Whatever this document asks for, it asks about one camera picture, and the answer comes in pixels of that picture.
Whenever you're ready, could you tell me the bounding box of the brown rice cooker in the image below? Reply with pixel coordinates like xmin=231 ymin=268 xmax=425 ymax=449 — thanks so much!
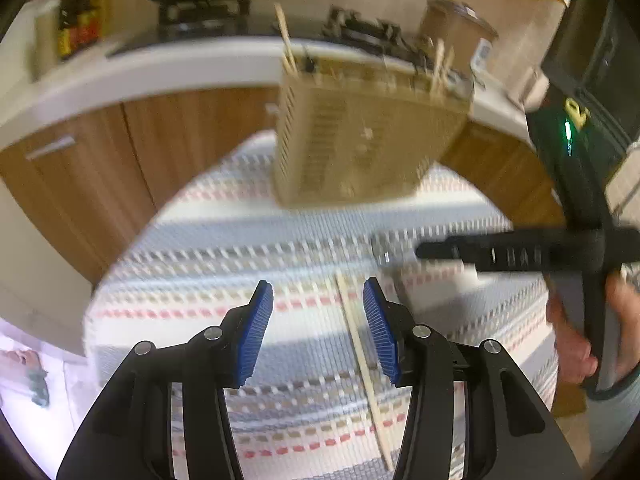
xmin=417 ymin=0 xmax=501 ymax=78

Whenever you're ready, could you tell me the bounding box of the person's right hand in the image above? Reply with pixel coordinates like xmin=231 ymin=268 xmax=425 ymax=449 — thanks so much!
xmin=545 ymin=270 xmax=640 ymax=391

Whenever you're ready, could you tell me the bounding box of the yellow plastic utensil basket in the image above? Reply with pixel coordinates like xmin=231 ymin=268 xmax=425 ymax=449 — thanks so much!
xmin=272 ymin=45 xmax=476 ymax=208

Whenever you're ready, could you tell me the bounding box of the white kitchen countertop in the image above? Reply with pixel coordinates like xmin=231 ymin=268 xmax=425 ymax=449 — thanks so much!
xmin=0 ymin=35 xmax=531 ymax=151

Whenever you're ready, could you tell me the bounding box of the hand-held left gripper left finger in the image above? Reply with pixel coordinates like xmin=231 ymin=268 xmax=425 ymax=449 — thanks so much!
xmin=56 ymin=280 xmax=275 ymax=480

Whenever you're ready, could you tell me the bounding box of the black gas stove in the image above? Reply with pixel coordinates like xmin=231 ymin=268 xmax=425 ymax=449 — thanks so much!
xmin=115 ymin=0 xmax=436 ymax=61

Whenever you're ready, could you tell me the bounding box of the person's right forearm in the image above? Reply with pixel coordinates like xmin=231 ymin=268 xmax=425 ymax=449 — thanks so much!
xmin=585 ymin=355 xmax=640 ymax=466

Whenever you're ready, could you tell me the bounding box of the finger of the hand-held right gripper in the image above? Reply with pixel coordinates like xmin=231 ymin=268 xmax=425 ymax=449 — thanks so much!
xmin=415 ymin=227 xmax=640 ymax=275

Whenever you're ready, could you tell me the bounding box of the wooden cabinet door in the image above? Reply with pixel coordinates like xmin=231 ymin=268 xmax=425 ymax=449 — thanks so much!
xmin=440 ymin=120 xmax=566 ymax=226
xmin=122 ymin=87 xmax=281 ymax=211
xmin=0 ymin=102 xmax=156 ymax=286

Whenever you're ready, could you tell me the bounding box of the striped woven tablecloth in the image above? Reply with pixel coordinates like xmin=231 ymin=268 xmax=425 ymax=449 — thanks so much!
xmin=82 ymin=130 xmax=561 ymax=480

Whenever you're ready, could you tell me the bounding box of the dark soy sauce bottle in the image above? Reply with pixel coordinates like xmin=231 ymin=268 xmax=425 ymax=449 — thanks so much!
xmin=57 ymin=0 xmax=103 ymax=58

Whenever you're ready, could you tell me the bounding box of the white kettle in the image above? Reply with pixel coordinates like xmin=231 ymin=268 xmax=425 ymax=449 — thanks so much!
xmin=520 ymin=67 xmax=551 ymax=111

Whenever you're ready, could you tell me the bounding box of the white plastic bottle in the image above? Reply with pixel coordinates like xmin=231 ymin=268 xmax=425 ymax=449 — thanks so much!
xmin=32 ymin=5 xmax=61 ymax=81

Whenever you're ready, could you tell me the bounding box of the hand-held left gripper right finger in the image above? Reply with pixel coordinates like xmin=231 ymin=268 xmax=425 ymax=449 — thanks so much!
xmin=362 ymin=276 xmax=583 ymax=480

